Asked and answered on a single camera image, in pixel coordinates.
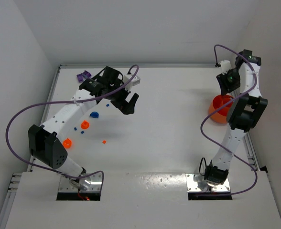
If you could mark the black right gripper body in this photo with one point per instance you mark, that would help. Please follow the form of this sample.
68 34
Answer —
226 84

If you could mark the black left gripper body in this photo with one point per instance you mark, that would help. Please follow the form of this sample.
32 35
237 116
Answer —
121 100

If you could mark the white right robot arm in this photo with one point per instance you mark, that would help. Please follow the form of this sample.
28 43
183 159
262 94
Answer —
214 174

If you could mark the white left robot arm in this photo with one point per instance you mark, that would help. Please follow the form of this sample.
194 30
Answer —
47 142

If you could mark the blue round lego piece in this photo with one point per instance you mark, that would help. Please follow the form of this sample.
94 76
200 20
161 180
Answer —
94 115

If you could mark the purple lego brick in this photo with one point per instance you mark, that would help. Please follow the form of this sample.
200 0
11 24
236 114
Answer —
83 76

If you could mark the orange round lego upper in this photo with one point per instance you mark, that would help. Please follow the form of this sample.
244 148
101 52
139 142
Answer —
85 124

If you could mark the orange round lego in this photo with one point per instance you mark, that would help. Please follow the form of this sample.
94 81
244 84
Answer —
85 124
67 143

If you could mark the orange round lego lower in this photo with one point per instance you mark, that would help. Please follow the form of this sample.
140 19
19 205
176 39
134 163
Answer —
67 143

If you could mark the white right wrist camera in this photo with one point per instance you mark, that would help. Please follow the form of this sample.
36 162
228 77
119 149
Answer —
224 65

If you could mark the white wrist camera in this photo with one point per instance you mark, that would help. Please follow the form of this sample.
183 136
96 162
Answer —
224 65
135 81

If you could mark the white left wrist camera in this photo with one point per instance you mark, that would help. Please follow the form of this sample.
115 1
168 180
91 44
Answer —
135 81

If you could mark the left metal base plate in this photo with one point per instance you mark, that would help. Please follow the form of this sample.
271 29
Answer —
89 184

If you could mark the metal base plate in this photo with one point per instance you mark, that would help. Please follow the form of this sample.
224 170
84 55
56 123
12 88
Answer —
89 184
196 184

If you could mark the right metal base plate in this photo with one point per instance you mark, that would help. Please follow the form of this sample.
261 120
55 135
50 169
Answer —
196 184

